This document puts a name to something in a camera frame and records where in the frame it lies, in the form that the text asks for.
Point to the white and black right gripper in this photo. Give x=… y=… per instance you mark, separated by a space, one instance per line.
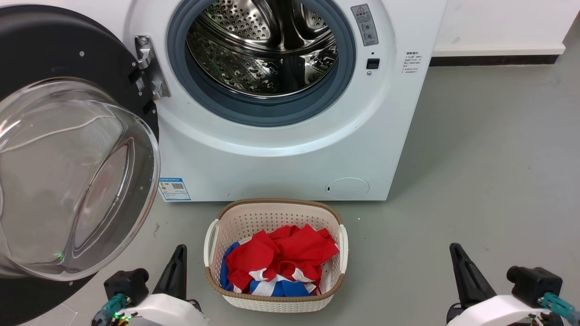
x=498 y=314

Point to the grey warning label sticker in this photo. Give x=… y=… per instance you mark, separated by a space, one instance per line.
x=365 y=25

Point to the teal left camera connector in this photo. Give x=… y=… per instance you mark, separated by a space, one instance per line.
x=111 y=308

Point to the teal right camera connector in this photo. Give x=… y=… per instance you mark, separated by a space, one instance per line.
x=559 y=306

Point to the black door lock socket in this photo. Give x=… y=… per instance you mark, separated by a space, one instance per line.
x=373 y=64

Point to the teal camera connector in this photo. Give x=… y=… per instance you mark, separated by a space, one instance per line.
x=111 y=308
x=559 y=306

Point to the cream perforated laundry basket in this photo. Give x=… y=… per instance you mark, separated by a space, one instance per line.
x=272 y=213

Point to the red garment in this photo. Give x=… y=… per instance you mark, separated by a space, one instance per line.
x=292 y=249

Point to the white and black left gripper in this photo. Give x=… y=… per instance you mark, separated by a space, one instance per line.
x=165 y=312

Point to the black round glass washer door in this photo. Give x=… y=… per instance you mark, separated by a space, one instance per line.
x=54 y=50

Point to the black text label sticker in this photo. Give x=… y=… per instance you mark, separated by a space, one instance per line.
x=412 y=61

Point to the round white filter cover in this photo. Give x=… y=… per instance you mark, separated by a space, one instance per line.
x=347 y=188

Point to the blue energy label sticker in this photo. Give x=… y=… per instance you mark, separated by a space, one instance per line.
x=175 y=189

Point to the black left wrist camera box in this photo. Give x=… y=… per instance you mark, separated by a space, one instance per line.
x=127 y=283

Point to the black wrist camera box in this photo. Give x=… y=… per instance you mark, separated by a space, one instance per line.
x=534 y=283
x=127 y=283

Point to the silver metal door hinge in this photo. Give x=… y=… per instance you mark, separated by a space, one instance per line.
x=152 y=68

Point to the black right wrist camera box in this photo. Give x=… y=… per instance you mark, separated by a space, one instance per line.
x=534 y=283

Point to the white front-load washing machine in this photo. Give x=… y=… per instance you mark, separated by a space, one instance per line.
x=281 y=167

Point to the blue and white garment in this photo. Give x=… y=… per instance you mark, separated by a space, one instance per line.
x=283 y=289

